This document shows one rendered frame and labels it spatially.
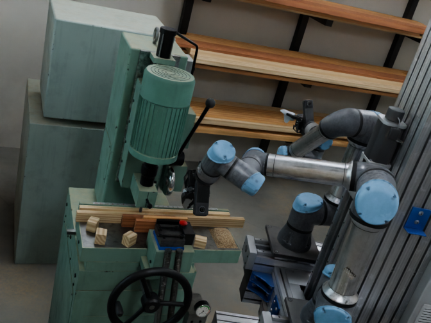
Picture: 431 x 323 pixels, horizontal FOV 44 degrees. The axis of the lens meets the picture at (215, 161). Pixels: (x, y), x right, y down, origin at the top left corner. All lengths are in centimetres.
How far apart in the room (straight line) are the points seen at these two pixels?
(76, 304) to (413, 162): 128
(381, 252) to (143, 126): 97
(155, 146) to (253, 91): 291
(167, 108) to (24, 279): 167
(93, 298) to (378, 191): 109
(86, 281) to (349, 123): 115
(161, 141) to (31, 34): 247
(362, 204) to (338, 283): 29
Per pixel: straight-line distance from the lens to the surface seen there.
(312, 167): 170
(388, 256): 209
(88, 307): 208
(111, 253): 193
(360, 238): 163
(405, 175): 192
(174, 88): 175
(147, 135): 181
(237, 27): 444
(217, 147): 159
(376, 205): 156
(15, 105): 434
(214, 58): 391
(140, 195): 195
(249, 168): 162
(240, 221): 219
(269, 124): 434
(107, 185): 218
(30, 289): 310
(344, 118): 215
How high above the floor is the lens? 202
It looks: 24 degrees down
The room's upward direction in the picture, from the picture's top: 15 degrees clockwise
